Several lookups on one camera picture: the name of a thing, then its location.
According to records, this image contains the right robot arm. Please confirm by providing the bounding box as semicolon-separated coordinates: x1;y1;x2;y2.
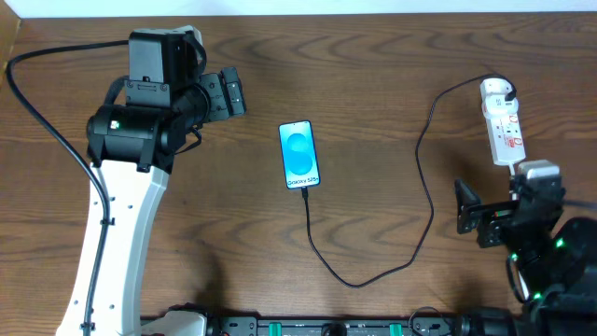
453;175;596;335

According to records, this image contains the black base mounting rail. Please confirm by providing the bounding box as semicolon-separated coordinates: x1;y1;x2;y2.
139;302;486;336

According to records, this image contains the black USB charging cable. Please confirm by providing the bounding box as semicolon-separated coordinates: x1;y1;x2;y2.
300;72;518;289

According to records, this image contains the white charger plug adapter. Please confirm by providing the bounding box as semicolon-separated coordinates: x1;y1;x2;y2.
479;77;519;119

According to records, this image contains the white power strip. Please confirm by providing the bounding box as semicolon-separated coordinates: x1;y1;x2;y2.
482;103;526;166

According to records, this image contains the blue-screen Galaxy smartphone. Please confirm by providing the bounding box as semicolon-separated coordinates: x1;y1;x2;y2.
278;120;321;189

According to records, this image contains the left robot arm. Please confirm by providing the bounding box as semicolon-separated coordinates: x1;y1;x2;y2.
57;25;246;335

